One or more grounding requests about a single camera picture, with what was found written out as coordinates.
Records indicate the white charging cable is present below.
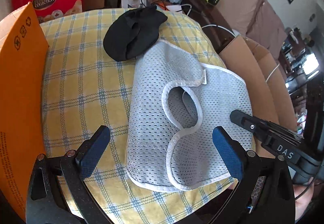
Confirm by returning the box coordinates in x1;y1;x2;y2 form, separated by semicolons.
201;24;282;83

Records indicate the white mesh vest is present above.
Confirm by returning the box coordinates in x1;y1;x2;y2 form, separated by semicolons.
126;40;253;192

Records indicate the brown open cardboard box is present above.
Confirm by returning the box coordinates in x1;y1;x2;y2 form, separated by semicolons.
219;35;297;131

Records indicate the orange cardboard box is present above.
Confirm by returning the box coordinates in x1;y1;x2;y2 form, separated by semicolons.
1;3;49;220

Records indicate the black sock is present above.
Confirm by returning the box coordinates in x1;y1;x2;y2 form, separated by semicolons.
103;5;167;62

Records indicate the yellow plaid cushion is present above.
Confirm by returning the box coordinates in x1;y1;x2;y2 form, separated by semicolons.
41;9;234;223

